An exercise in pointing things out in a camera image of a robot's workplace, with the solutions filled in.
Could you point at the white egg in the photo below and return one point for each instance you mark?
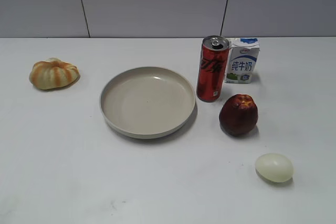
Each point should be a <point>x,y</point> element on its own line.
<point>274,167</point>

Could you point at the beige round plate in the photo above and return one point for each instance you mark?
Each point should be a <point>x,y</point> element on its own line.
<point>148,102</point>

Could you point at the red cola can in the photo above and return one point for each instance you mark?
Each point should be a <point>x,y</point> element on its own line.
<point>213,61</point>

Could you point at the dark red apple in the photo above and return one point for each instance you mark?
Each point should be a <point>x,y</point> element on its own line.
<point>239,115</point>

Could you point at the white blue milk carton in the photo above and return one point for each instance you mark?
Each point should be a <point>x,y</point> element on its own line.
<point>242,59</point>

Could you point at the striped bread bun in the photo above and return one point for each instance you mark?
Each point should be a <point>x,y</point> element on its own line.
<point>53,74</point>

